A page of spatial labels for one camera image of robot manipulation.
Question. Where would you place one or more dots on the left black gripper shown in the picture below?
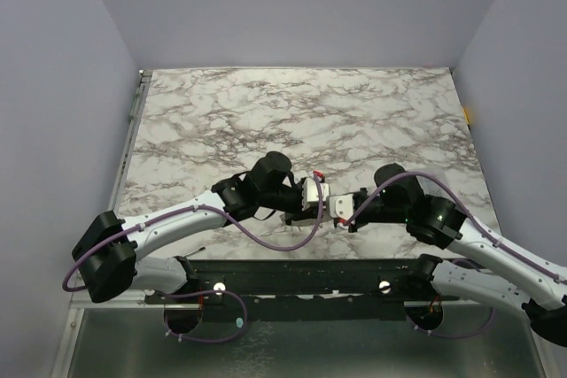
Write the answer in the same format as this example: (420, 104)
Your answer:
(299, 214)

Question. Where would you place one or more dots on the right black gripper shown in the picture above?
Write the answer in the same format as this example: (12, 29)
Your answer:
(361, 208)

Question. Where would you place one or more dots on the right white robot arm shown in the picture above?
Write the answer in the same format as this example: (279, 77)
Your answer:
(516, 279)

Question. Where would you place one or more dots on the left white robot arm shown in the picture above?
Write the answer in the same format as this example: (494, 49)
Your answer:
(111, 247)

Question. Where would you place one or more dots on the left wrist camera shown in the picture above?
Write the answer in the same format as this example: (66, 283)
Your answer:
(310, 196)

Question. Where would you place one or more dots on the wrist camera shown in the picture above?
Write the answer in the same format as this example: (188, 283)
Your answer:
(340, 207)
(310, 196)

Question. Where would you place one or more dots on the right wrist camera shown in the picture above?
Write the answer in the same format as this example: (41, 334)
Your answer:
(340, 207)

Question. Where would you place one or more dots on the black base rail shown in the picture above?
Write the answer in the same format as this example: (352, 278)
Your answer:
(305, 290)

